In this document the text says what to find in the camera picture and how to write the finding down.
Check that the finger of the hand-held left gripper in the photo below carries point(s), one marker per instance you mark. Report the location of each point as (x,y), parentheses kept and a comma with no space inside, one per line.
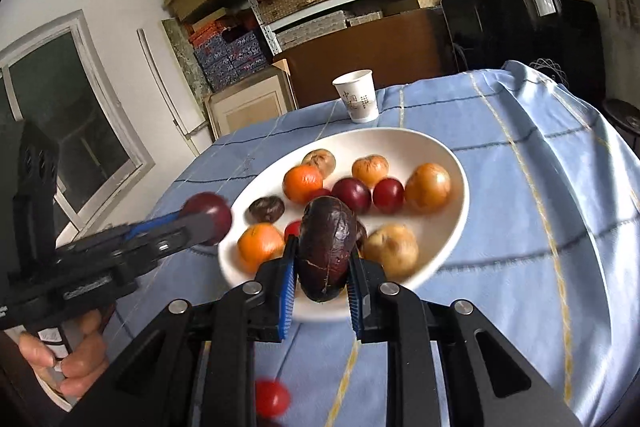
(190,229)
(152,223)

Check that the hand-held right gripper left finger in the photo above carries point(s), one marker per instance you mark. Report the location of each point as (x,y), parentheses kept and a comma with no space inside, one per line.
(286,297)

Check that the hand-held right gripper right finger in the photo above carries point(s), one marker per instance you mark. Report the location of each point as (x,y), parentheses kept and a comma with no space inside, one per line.
(356,302)

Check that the dark purple oval fruit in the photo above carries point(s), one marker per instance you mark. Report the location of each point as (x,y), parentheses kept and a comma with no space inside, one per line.
(325,252)

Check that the red tomato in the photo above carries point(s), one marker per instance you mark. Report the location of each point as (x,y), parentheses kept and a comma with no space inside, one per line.
(272,399)
(292,229)

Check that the white oval bowl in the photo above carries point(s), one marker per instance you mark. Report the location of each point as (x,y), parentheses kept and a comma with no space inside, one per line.
(440,237)

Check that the bright orange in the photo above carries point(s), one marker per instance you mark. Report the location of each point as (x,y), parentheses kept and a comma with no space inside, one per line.
(302,183)

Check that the wrinkled striped orange tangerine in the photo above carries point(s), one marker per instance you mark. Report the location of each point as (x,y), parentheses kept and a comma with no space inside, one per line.
(370,170)

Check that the person's left hand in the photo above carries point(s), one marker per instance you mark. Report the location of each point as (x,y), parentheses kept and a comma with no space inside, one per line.
(85,357)

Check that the tan brown round fruit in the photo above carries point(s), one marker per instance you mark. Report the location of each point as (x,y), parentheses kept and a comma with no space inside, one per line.
(392,251)

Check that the golden brown round fruit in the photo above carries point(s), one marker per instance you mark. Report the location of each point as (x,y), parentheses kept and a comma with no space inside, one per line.
(427,188)

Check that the beige framed panel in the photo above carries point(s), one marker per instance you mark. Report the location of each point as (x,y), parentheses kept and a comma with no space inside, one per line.
(250,107)

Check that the small brown round fruit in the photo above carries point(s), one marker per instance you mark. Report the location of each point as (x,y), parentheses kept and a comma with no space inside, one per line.
(320,162)

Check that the white framed window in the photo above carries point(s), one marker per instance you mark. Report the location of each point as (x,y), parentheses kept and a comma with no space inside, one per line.
(65,107)

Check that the grey-green mottled board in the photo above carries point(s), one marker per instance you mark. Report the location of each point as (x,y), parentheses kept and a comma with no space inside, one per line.
(185,62)

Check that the blue striped tablecloth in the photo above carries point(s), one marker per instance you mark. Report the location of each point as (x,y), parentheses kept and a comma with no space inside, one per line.
(500,207)

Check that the stack of blue patterned boxes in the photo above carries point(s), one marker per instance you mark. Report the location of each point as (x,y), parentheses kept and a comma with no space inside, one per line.
(230,54)

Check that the white printed paper cup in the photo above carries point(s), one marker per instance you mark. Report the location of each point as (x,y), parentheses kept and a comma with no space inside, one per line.
(356,99)

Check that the brown wooden cabinet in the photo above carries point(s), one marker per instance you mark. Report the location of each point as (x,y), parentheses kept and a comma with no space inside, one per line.
(370,47)

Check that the glossy black panel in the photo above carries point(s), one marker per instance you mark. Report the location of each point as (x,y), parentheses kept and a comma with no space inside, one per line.
(520,32)

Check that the black round stool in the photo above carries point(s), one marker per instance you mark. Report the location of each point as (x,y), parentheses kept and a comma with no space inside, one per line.
(622,119)

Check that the white wall rail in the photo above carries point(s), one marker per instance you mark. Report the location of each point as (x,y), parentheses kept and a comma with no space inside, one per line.
(160,82)

